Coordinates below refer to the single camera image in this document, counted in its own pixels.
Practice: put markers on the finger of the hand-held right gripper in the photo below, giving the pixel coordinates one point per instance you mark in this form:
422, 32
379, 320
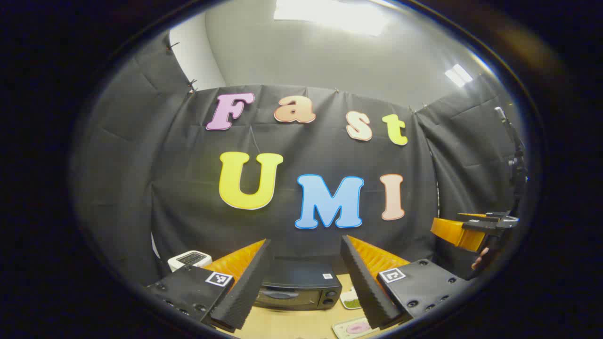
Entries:
480, 227
506, 220

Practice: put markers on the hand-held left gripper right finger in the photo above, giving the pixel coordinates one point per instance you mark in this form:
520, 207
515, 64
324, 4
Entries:
367, 292

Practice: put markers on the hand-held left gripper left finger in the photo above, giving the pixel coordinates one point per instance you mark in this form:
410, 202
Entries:
249, 287

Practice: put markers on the round pink meat slice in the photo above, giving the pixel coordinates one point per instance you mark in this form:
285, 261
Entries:
358, 327

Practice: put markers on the square cream plate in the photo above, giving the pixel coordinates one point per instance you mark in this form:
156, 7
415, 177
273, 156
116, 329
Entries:
343, 326

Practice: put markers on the black electric oven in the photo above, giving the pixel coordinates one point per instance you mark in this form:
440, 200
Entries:
301, 282

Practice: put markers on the green mung beans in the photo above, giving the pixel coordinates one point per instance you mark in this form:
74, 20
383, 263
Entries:
353, 303

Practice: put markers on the white divided bean tray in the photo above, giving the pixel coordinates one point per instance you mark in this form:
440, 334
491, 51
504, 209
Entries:
346, 293

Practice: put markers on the black stand pole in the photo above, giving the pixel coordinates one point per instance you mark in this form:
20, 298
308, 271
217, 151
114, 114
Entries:
517, 165

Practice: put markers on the white small appliance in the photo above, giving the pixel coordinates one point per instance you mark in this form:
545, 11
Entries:
188, 259

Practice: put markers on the small ceiling light panel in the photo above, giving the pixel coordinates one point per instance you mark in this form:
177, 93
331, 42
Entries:
458, 75

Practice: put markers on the large ceiling light panel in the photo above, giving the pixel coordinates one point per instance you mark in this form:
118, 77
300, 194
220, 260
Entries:
330, 14

